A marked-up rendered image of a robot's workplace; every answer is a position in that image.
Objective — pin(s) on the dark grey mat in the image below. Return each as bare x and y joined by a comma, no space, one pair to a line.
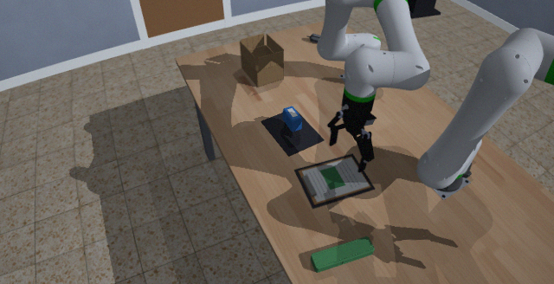
308,136

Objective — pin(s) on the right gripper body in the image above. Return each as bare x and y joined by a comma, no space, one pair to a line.
356,122

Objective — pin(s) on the green pencil case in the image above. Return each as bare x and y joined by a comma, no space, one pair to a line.
342,254

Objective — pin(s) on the brown cardboard box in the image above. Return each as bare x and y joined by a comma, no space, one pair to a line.
268,57

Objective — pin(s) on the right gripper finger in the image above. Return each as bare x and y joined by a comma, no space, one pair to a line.
364,145
334,129

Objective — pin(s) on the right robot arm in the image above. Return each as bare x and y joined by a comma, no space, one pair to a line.
367,67

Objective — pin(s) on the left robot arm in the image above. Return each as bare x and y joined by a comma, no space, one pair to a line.
504,75

